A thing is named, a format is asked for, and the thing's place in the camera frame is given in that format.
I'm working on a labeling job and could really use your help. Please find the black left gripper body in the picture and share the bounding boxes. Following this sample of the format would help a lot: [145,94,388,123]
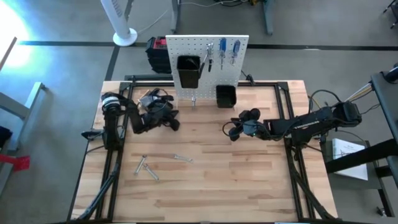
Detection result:
[141,107,170,130]

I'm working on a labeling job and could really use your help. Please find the red cloth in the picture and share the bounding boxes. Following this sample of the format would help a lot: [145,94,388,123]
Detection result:
[0,154,31,172]

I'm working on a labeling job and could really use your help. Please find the short black plastic bin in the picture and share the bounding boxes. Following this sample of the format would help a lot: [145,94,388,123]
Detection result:
[215,84,238,109]

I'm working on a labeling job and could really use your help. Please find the grey metal bench frame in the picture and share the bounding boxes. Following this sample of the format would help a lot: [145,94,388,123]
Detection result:
[0,81,47,121]

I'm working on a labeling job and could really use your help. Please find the medium silver combination wrench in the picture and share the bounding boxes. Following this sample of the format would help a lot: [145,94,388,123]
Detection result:
[142,162,160,182]
[134,154,148,176]

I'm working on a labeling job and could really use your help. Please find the small silver combination wrench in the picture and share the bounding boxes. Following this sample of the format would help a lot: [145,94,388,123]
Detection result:
[173,153,195,164]

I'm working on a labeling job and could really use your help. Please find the large blue-handled screwdriver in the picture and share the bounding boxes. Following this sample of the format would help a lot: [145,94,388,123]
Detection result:
[218,37,228,71]

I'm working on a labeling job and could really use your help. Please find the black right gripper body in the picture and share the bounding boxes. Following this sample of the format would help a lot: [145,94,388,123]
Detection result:
[244,119,270,138]

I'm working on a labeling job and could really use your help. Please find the white metal pegboard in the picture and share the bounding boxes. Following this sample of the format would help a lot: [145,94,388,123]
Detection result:
[165,34,249,101]

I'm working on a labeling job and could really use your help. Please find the black clamp mount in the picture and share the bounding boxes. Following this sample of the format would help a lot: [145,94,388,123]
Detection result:
[81,129,105,141]

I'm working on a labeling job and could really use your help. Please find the black side desk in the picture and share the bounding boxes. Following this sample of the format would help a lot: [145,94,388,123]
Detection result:
[369,63,398,187]

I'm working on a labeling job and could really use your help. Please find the white booklet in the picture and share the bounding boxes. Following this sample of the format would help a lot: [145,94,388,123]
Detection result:
[331,138,369,181]

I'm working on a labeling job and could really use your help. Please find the tall black plastic bin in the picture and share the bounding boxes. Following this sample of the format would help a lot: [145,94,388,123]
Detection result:
[176,55,202,89]

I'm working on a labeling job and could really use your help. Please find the white floor cable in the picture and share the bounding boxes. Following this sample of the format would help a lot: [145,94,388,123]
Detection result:
[136,9,175,35]

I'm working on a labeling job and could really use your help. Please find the grey plastic packet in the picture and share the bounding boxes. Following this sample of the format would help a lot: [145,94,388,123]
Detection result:
[138,95,156,110]

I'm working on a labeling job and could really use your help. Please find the small grey side table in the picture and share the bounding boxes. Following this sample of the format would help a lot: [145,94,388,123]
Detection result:
[320,139,384,191]

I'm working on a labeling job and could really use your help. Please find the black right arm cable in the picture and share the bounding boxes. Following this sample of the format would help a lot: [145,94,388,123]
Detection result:
[307,89,343,110]

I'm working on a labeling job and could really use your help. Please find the small blue-handled screwdriver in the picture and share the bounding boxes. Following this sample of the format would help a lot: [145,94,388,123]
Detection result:
[230,39,242,67]

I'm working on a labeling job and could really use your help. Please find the black-handled pliers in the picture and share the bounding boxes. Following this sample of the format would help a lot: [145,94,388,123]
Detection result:
[198,42,216,75]

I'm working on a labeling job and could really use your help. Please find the grey desk leg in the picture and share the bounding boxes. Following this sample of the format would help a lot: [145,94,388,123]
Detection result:
[170,0,183,34]
[262,0,276,35]

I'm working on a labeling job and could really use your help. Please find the black aluminium table frame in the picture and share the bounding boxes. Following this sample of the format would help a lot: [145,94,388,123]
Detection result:
[67,73,338,223]

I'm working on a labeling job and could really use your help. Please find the silver metal tube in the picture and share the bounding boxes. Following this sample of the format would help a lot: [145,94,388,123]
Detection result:
[345,82,374,103]

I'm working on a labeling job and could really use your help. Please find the black red tool case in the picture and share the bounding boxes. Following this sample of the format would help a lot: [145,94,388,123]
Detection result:
[145,36,172,75]

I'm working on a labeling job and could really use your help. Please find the white tower fan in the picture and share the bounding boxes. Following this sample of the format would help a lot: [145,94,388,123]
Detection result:
[99,0,138,47]

